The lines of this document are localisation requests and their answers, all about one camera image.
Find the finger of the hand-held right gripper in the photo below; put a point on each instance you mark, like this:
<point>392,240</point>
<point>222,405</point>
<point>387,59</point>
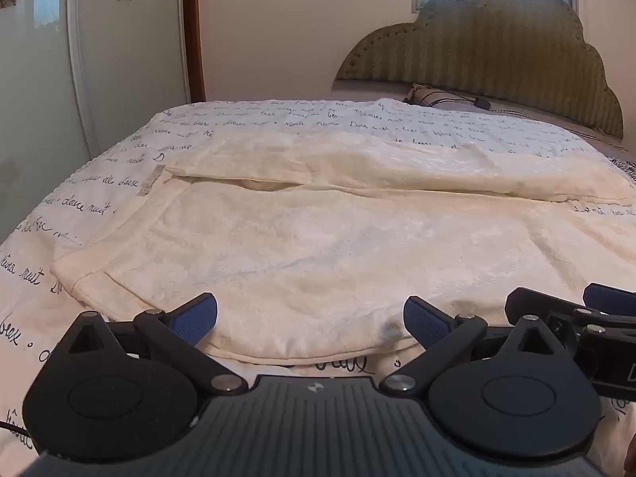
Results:
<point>526,300</point>
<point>611,298</point>

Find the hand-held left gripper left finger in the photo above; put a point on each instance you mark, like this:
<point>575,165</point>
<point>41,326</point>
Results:
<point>196,317</point>

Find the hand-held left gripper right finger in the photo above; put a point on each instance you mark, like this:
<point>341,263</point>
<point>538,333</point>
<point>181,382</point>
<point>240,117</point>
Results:
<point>422,319</point>

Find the cream fleece blanket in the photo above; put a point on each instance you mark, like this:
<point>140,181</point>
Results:
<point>323,258</point>

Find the dark patterned cloth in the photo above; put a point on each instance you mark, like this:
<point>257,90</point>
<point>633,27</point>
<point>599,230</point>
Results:
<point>625,166</point>

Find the white script-printed bedsheet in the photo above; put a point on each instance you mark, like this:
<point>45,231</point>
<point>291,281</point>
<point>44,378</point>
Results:
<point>74,198</point>

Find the small black object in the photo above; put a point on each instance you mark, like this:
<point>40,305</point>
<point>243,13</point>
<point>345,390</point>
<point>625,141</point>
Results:
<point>482,103</point>

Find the striped grey pillow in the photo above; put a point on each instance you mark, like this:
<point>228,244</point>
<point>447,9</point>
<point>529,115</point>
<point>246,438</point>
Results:
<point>447,97</point>

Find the green padded headboard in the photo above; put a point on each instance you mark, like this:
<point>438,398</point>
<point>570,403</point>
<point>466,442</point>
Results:
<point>472,44</point>

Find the white wardrobe door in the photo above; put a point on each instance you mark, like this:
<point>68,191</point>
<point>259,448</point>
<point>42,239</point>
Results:
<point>124,49</point>

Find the brown wooden door frame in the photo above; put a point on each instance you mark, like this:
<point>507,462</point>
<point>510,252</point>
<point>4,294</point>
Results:
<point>194,35</point>

